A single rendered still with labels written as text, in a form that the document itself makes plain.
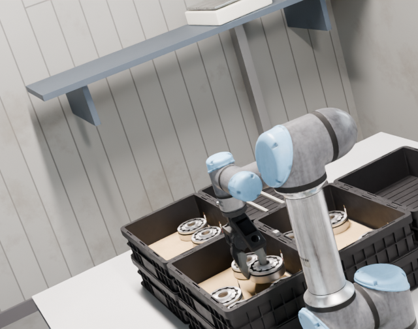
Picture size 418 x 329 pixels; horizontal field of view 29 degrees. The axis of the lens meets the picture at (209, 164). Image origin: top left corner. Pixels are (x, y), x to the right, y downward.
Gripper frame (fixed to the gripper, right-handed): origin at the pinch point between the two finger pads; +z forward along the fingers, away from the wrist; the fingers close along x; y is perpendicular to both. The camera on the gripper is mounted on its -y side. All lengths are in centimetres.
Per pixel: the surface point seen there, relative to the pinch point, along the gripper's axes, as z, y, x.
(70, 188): 31, 227, 18
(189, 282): -4.9, 1.5, 18.6
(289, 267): 3.2, 0.5, -9.9
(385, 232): -3.8, -17.0, -32.6
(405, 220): -4.0, -16.4, -39.9
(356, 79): 37, 230, -167
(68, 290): 18, 79, 46
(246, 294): 5.0, 0.2, 4.4
